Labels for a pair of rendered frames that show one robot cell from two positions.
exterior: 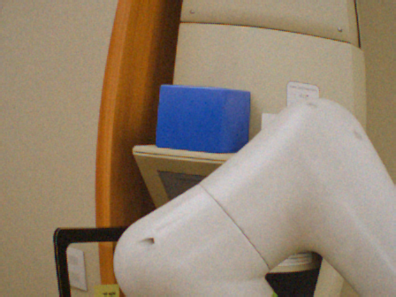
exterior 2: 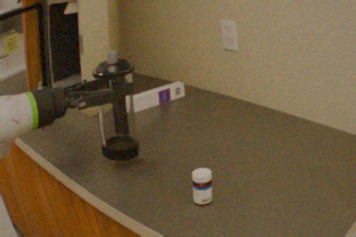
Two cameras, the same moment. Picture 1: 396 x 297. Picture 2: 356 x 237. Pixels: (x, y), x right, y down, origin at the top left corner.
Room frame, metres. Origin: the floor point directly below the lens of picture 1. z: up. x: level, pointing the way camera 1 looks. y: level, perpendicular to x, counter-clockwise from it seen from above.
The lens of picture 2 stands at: (0.28, -1.06, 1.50)
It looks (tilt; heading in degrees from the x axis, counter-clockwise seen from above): 23 degrees down; 23
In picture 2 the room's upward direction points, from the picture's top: 5 degrees counter-clockwise
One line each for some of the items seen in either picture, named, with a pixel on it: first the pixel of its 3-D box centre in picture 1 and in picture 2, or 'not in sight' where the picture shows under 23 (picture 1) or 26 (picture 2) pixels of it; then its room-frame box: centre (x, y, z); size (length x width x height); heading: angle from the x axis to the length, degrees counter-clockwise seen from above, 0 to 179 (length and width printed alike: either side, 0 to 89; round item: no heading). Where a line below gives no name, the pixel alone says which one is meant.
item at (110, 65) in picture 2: not in sight; (112, 63); (1.23, -0.51, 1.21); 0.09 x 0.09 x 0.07
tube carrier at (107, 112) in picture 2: not in sight; (116, 108); (1.22, -0.51, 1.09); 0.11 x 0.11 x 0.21
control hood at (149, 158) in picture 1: (249, 190); not in sight; (1.50, -0.08, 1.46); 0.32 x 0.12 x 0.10; 65
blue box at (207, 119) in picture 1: (204, 118); not in sight; (1.53, -0.01, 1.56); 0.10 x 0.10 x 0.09; 65
